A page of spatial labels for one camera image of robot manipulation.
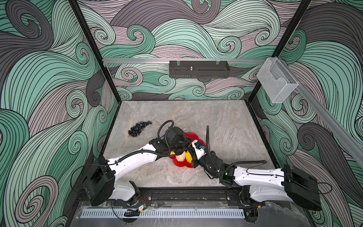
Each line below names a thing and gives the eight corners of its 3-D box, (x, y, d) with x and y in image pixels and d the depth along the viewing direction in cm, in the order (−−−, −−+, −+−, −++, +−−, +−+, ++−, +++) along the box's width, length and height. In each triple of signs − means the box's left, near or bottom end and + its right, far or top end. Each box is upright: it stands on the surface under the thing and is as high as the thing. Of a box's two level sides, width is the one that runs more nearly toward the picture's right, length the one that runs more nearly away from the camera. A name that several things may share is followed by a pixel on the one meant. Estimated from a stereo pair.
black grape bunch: (128, 134, 101) (126, 131, 97) (145, 121, 109) (144, 117, 106) (134, 139, 99) (132, 135, 95) (150, 124, 107) (149, 121, 103)
